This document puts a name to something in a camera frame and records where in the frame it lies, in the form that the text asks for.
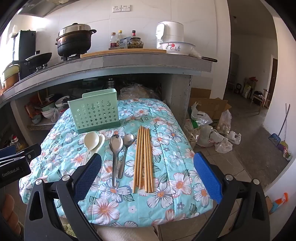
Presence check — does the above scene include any pile of household boxes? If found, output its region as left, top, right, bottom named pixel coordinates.
left=233, top=77, right=258, bottom=98

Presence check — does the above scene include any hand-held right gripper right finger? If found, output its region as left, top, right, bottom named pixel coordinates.
left=193, top=152, right=271, bottom=241

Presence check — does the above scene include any colourful plastic bag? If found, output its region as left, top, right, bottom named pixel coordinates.
left=278, top=141, right=293, bottom=161

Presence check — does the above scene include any blue dustpan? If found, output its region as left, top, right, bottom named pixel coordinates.
left=268, top=133, right=282, bottom=147

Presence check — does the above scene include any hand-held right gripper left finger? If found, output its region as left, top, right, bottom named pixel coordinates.
left=24, top=153, right=102, bottom=241

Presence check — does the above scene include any black cooking pot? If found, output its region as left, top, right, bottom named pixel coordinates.
left=55, top=29, right=97, bottom=57

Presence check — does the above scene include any person's left hand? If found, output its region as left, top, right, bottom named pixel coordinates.
left=0, top=194, right=22, bottom=235

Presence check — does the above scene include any wooden cutting board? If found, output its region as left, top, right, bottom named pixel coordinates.
left=80, top=48, right=167, bottom=58

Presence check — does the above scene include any large white plastic spoon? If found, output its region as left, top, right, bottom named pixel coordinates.
left=82, top=131, right=101, bottom=166

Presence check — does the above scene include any black gas stove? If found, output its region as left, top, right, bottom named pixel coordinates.
left=14, top=54, right=81, bottom=75

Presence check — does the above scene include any crumpled white plastic bag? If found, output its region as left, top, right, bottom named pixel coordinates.
left=215, top=130, right=241, bottom=154

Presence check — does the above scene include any floral blanket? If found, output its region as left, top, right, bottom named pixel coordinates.
left=19, top=98, right=213, bottom=227

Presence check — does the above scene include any tall black appliance box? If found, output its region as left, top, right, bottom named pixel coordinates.
left=13, top=30, right=37, bottom=80

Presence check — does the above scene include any wooden chair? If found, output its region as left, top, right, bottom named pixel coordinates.
left=250, top=89, right=270, bottom=109

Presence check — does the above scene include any grey kitchen counter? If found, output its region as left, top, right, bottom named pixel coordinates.
left=0, top=51, right=213, bottom=127

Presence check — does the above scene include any bundle of wooden chopsticks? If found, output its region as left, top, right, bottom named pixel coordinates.
left=132, top=125, right=153, bottom=194

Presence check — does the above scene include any white floral enamel basin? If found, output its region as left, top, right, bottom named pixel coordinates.
left=159, top=42, right=196, bottom=55

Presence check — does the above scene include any steel pot lid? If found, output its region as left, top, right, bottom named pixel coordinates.
left=57, top=23, right=92, bottom=37

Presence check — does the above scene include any pile of ceramic bowls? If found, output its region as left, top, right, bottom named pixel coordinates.
left=30, top=93, right=70, bottom=124

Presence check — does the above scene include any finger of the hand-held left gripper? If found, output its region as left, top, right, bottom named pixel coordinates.
left=0, top=143, right=42, bottom=163

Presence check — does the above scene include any cardboard box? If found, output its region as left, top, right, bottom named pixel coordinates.
left=189, top=88, right=232, bottom=124

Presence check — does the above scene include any white rice cooker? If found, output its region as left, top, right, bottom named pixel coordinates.
left=156, top=21, right=185, bottom=49

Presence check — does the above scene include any metal broom handle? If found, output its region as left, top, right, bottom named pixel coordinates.
left=277, top=103, right=291, bottom=137
left=282, top=103, right=288, bottom=142

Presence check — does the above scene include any green plastic utensil holder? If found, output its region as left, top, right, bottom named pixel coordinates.
left=68, top=88, right=121, bottom=134

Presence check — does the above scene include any white printed plastic sack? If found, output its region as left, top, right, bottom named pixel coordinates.
left=196, top=125, right=226, bottom=149

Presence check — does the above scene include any clear plastic bag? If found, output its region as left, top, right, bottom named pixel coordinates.
left=190, top=101, right=213, bottom=127

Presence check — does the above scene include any cooking oil bottle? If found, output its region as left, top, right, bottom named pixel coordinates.
left=9, top=135, right=26, bottom=151

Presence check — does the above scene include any orange and blue spray bottle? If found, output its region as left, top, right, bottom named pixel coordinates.
left=269, top=192, right=289, bottom=214

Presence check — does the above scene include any small metal spoon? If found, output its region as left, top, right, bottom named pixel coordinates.
left=117, top=133, right=135, bottom=179

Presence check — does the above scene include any black wok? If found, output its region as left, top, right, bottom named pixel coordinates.
left=25, top=52, right=53, bottom=65

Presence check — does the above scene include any steel range hood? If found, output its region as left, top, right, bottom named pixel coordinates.
left=22, top=0, right=62, bottom=17

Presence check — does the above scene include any stack of steel pots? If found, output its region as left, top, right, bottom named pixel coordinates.
left=83, top=77, right=116, bottom=91

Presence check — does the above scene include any clear bag of yellow food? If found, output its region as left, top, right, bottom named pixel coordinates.
left=119, top=84, right=163, bottom=100

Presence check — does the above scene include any brown door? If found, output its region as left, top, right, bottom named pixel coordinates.
left=268, top=58, right=278, bottom=110

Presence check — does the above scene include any glass pickle jar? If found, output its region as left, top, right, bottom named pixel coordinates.
left=127, top=37, right=144, bottom=49

